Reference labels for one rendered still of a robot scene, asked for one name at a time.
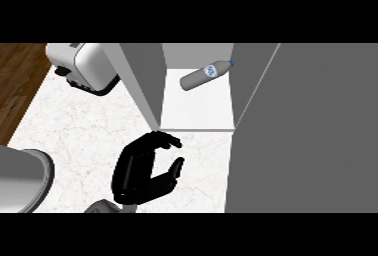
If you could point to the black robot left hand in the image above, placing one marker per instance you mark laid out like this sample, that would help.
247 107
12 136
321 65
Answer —
134 173

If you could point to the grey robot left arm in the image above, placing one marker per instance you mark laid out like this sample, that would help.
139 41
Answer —
104 206

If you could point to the white open cabinet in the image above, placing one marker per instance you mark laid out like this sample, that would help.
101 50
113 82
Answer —
197 106

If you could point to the clear plastic water bottle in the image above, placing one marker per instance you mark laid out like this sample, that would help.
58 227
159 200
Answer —
200 77

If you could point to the pale grey round appliance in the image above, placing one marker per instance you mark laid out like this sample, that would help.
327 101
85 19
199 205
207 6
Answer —
23 180

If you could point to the white toaster with black base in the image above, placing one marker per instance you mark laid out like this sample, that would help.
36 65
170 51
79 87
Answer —
86 65

